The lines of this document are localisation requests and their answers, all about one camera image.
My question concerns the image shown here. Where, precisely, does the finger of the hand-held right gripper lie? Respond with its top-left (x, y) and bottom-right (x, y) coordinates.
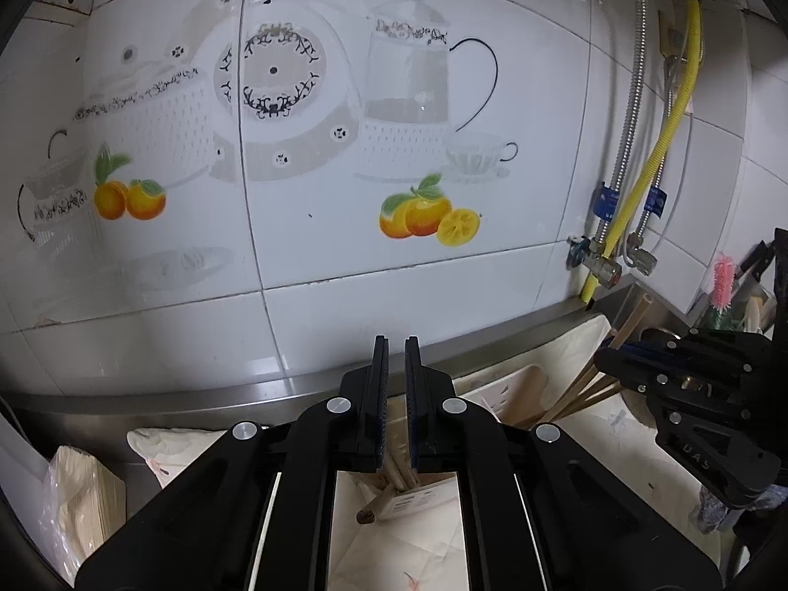
top-left (637, 329), bottom-right (703, 353)
top-left (594, 345), bottom-right (690, 396)

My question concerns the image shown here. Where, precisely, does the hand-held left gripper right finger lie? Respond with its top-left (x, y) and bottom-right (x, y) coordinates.
top-left (403, 335), bottom-right (721, 591)

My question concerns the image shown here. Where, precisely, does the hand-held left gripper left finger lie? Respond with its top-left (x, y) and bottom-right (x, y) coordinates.
top-left (74, 335), bottom-right (392, 591)

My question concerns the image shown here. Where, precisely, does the brown bamboo chopstick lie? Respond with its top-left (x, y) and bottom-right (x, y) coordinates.
top-left (542, 306), bottom-right (638, 426)
top-left (563, 393), bottom-right (625, 421)
top-left (548, 380), bottom-right (622, 424)
top-left (383, 409), bottom-right (421, 494)
top-left (355, 485), bottom-right (398, 525)

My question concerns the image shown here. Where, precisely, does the cream plastic chopstick holder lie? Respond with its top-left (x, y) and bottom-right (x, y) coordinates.
top-left (335, 366), bottom-right (555, 536)

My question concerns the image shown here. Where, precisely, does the pink bottle brush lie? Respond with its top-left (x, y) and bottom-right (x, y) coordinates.
top-left (708, 254), bottom-right (737, 312)

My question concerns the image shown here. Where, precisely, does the cream printed quilted blanket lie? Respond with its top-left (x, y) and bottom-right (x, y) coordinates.
top-left (127, 311), bottom-right (721, 591)

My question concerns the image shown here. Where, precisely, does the metal gas valve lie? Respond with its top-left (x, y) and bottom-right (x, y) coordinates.
top-left (566, 230), bottom-right (657, 287)

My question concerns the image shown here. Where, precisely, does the stack of beige paper napkins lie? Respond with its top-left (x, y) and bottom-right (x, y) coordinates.
top-left (40, 443), bottom-right (127, 573)

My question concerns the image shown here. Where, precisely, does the black handled knife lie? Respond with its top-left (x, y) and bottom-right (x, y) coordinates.
top-left (739, 239), bottom-right (778, 279)

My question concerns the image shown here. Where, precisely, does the braided metal hose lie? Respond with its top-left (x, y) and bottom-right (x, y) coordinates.
top-left (594, 0), bottom-right (647, 241)
top-left (628, 55), bottom-right (693, 247)

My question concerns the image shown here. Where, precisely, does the yellow gas hose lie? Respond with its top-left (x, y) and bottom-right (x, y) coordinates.
top-left (582, 0), bottom-right (703, 312)

